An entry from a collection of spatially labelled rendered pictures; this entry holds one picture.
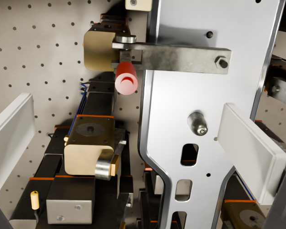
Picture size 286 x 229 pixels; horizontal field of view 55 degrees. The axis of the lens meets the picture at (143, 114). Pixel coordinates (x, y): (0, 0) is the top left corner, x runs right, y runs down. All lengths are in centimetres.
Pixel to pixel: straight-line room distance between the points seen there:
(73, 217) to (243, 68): 38
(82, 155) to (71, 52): 39
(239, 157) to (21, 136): 13
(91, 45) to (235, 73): 26
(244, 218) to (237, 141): 56
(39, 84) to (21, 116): 66
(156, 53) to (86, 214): 27
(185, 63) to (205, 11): 11
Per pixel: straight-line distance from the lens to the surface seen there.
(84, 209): 47
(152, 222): 75
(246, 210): 75
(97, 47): 42
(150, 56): 40
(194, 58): 41
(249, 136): 16
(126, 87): 26
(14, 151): 17
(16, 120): 17
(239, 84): 53
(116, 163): 45
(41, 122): 88
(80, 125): 52
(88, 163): 47
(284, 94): 55
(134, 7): 40
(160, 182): 60
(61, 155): 72
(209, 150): 57
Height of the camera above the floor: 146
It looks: 66 degrees down
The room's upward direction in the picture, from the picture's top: 170 degrees clockwise
